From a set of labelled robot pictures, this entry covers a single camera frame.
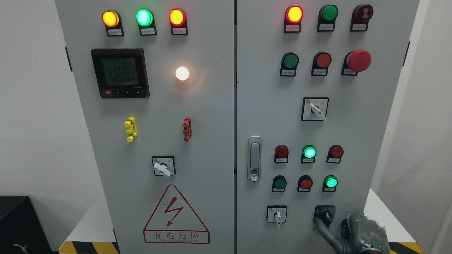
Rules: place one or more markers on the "red-orange indicator light left door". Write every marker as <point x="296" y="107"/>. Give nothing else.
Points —
<point x="178" y="20"/>

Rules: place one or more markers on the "red push button lower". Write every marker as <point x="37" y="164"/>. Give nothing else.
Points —
<point x="304" y="183"/>

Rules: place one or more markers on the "red lit indicator light right door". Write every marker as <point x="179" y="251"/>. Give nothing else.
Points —
<point x="293" y="18"/>

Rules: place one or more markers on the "white lit indicator light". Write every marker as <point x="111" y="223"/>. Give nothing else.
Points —
<point x="182" y="73"/>

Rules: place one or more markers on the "black digital power meter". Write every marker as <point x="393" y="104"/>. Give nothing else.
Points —
<point x="121" y="73"/>

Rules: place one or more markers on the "white selector switch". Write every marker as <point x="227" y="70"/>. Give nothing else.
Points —
<point x="277" y="214"/>
<point x="314" y="108"/>

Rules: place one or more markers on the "white platform with hazard stripes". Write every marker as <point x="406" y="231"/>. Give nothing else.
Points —
<point x="94" y="233"/>

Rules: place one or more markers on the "dark red indicator light right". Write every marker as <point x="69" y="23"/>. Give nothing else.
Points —
<point x="335" y="154"/>

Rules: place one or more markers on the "grey right cabinet door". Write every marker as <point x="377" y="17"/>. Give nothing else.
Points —
<point x="270" y="106"/>

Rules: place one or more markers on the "green lit indicator light lower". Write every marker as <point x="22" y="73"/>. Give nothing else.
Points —
<point x="330" y="183"/>

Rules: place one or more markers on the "green lit indicator light middle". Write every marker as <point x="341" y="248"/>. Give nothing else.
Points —
<point x="308" y="154"/>

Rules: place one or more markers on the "black rotary knob switch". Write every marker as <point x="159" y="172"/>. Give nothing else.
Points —
<point x="325" y="213"/>

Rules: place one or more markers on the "green push button upper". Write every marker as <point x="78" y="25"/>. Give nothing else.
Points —
<point x="289" y="62"/>

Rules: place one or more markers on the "red electric hazard warning sticker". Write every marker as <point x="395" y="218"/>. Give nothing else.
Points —
<point x="174" y="221"/>

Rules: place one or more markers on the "silver door lock handle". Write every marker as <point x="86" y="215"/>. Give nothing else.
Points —
<point x="254" y="158"/>

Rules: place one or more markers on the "yellow indicator light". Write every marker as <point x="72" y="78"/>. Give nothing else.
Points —
<point x="113" y="24"/>

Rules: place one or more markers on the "red push button upper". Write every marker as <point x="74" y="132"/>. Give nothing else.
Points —
<point x="320" y="64"/>

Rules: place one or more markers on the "grey cabinet door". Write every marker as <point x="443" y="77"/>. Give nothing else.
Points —
<point x="270" y="106"/>
<point x="205" y="164"/>

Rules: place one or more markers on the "green indicator light top right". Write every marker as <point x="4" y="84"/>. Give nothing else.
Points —
<point x="327" y="17"/>

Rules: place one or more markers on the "black box bottom left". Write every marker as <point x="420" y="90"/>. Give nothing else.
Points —
<point x="20" y="229"/>

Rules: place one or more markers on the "dark red buzzer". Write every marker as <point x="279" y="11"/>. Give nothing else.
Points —
<point x="360" y="18"/>

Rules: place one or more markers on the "red push button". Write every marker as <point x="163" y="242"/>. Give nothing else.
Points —
<point x="320" y="64"/>
<point x="304" y="183"/>

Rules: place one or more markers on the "dark red indicator light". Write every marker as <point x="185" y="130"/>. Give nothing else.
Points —
<point x="281" y="154"/>
<point x="335" y="154"/>

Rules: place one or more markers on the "white selector switch left door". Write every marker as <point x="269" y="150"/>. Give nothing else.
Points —
<point x="164" y="165"/>

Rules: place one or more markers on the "green lit indicator light top-left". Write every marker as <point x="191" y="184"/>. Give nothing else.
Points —
<point x="146" y="22"/>

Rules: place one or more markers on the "green push button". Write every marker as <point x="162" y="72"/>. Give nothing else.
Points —
<point x="279" y="184"/>
<point x="289" y="62"/>

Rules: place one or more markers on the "yellow terminal connector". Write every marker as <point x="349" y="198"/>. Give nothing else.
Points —
<point x="131" y="130"/>

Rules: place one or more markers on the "green push button lower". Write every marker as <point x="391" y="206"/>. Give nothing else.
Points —
<point x="279" y="184"/>

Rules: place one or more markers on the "white selector switch upper right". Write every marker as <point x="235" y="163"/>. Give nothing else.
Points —
<point x="314" y="108"/>

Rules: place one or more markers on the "red terminal connector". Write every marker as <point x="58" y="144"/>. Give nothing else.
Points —
<point x="187" y="132"/>

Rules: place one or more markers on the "grey left cabinet door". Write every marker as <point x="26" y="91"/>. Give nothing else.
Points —
<point x="205" y="164"/>

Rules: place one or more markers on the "white selector switch lower right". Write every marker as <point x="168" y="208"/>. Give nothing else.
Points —
<point x="277" y="214"/>

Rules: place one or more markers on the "dark red indicator light left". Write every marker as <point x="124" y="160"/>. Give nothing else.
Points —
<point x="281" y="154"/>

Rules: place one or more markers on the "red emergency stop mushroom button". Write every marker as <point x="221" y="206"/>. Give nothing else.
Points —
<point x="355" y="62"/>

